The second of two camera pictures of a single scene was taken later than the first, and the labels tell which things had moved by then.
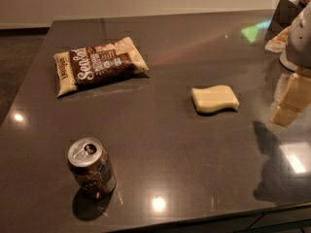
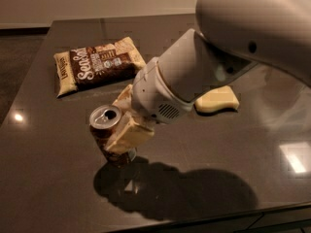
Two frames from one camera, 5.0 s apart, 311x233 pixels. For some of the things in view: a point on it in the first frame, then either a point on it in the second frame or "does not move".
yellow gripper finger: x=294 y=99 → x=153 y=99
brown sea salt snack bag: x=93 y=66 does not move
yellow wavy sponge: x=215 y=98 does not move
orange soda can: x=89 y=163 → x=101 y=120
